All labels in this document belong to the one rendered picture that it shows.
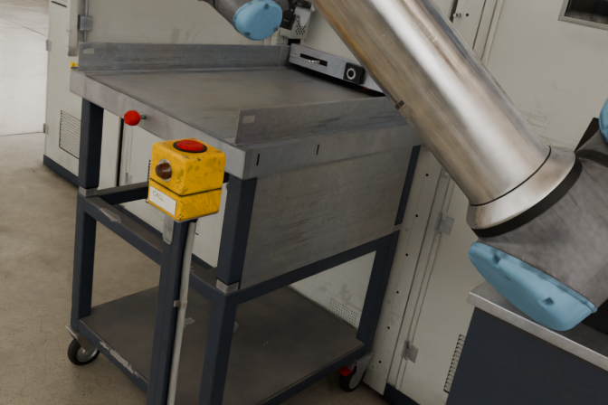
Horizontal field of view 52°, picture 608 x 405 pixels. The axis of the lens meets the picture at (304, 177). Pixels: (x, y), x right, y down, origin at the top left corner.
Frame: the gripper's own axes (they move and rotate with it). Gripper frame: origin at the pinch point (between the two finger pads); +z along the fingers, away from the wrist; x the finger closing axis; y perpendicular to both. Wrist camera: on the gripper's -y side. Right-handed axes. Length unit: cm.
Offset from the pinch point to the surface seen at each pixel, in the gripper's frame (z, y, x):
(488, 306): -31, 39, 77
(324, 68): 27.6, 14.6, -12.1
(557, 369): -28, 43, 89
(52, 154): 36, 93, -163
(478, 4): 19.9, -11.4, 33.5
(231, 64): 4.9, 20.9, -27.5
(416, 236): 30, 50, 33
